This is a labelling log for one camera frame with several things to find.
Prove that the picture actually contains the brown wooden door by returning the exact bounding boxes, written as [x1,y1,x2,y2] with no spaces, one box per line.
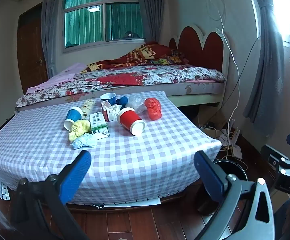
[17,4,49,94]

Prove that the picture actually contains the yellow cloth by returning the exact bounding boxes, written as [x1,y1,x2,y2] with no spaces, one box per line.
[68,119,92,142]

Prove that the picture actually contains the red paper cup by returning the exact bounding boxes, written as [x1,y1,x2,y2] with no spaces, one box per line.
[117,107,146,136]

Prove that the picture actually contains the tall blue paper cup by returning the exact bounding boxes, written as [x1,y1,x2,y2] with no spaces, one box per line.
[63,106,84,131]

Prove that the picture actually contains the red cartoon blanket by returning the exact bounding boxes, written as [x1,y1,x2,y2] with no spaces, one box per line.
[80,41,188,74]

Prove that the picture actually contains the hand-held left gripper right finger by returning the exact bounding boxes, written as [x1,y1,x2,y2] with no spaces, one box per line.
[193,150,276,240]

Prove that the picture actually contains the brown cardboard box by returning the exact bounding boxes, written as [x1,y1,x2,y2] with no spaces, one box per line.
[197,105,225,128]

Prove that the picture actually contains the checkered tablecloth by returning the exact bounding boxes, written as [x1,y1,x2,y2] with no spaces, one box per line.
[0,90,222,205]

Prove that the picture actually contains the patterned grey curtain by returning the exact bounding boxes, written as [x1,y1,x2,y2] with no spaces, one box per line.
[243,0,286,123]

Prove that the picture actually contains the red scalloped headboard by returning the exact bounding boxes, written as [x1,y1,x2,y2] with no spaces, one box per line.
[169,24,229,80]

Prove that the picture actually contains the red and white carton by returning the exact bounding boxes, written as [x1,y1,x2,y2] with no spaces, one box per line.
[100,100,116,122]

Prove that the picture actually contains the white bedside cabinet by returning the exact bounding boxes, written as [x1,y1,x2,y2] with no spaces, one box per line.
[261,153,289,198]

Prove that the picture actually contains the light blue face mask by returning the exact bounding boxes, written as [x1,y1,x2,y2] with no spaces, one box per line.
[69,133,98,150]

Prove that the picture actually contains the flat white router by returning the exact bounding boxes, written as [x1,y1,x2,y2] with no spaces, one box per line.
[225,145,243,160]

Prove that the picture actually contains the beige paper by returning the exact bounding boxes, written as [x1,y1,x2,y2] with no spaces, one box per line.
[80,99,95,118]

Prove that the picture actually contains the narrow grey curtain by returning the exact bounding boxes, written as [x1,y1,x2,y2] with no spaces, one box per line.
[41,0,63,79]

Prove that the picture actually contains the black trash bin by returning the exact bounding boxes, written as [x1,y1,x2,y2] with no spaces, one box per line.
[196,159,248,215]

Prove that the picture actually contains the red plastic bag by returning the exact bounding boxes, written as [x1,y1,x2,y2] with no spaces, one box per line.
[144,98,163,121]

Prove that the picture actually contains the blue cloth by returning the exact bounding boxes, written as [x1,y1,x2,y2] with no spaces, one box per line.
[115,96,129,107]

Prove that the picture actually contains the cream bed frame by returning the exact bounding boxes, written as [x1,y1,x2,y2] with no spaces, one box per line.
[15,80,229,113]

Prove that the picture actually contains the person's leg in blue pants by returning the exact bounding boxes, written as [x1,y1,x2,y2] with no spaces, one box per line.
[273,197,290,240]

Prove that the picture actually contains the green and white carton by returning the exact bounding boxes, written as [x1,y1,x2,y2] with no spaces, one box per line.
[89,111,110,140]

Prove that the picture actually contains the pink sheet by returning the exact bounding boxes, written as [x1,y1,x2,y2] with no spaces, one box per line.
[26,62,88,94]

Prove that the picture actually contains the grey floral mattress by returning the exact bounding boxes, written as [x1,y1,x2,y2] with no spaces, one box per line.
[125,80,224,98]

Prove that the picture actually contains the wide grey curtain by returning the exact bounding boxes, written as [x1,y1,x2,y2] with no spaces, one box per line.
[136,0,165,46]

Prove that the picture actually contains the large window with green curtain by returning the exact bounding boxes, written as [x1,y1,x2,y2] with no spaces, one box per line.
[61,0,147,53]

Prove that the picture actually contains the clear plastic bag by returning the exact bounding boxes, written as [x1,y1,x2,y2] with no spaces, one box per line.
[127,94,148,114]

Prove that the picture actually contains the floral quilt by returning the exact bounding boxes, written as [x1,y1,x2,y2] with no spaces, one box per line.
[16,64,227,105]

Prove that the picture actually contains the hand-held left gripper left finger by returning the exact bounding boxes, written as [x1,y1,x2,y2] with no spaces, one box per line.
[11,150,92,240]

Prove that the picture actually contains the short blue paper cup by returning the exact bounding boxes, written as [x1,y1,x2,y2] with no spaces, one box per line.
[100,92,117,106]

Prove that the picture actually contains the white cable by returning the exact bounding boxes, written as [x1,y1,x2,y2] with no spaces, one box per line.
[205,0,241,155]

